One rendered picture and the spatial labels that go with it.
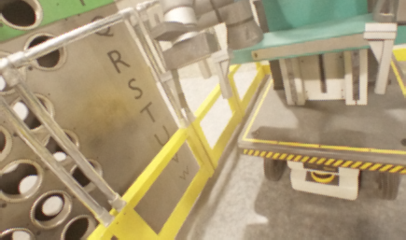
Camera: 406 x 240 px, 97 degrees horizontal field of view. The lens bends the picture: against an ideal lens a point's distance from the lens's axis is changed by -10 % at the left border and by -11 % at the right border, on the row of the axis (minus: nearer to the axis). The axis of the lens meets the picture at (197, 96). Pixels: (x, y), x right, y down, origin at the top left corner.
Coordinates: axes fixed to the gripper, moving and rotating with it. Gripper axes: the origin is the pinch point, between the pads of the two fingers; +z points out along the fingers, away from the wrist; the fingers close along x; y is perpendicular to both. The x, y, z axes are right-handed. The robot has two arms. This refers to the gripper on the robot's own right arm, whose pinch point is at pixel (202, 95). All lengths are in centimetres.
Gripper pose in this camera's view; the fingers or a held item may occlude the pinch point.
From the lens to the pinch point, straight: 48.5
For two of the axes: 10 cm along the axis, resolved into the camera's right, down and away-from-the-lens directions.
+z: 2.7, 9.6, 0.3
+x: -8.0, 2.1, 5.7
